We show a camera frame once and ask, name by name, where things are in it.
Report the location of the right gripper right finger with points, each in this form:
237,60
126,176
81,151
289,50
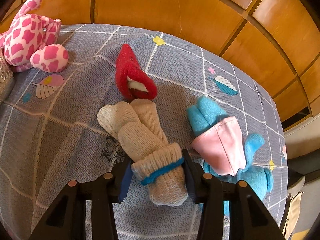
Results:
248,216

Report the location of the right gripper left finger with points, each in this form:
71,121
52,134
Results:
65,218

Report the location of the blue plush doll pink dress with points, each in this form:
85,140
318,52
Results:
227,154

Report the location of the red sock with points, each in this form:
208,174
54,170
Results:
131,80

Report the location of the grey checked bed sheet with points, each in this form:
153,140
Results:
49,128

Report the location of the ornate silver tissue box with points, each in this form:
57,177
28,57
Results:
7,81

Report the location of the pink white giraffe plush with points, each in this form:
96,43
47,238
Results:
31,41

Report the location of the wooden wardrobe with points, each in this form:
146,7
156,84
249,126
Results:
274,41

